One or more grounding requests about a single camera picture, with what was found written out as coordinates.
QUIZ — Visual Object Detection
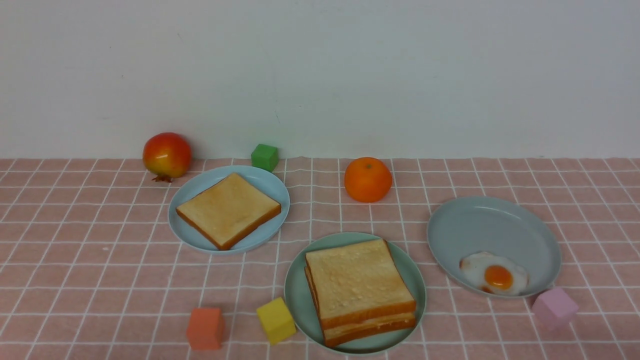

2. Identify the toast slice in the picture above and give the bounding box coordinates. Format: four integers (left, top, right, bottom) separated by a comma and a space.
304, 260, 417, 348
176, 172, 282, 251
305, 239, 418, 331

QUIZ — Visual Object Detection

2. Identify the orange tangerine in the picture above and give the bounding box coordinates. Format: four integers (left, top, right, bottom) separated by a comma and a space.
343, 157, 393, 203

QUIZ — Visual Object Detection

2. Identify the green foam cube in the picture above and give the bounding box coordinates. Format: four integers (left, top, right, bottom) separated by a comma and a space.
250, 143, 280, 173

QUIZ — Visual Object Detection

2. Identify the mint green centre plate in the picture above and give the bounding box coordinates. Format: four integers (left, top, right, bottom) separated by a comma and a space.
283, 232, 428, 360

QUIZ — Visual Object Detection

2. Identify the yellow foam cube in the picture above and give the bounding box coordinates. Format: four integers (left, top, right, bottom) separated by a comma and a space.
256, 297, 297, 346

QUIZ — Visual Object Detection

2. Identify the light blue bread plate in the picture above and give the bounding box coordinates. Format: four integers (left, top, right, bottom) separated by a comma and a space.
167, 165, 291, 255

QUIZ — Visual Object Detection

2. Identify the red yellow pomegranate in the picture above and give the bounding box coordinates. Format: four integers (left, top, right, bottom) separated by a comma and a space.
142, 132, 193, 183

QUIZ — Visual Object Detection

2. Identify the grey blue egg plate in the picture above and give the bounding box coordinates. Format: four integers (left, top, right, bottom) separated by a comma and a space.
426, 196, 562, 299

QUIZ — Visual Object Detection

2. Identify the orange foam cube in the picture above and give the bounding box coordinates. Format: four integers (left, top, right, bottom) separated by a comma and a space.
186, 307, 226, 351

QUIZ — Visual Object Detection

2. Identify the lower fried egg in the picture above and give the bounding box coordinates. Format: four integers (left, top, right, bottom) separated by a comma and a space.
459, 251, 530, 296

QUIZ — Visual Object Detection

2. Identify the pink foam cube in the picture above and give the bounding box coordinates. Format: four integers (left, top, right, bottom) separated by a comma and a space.
531, 287, 579, 330

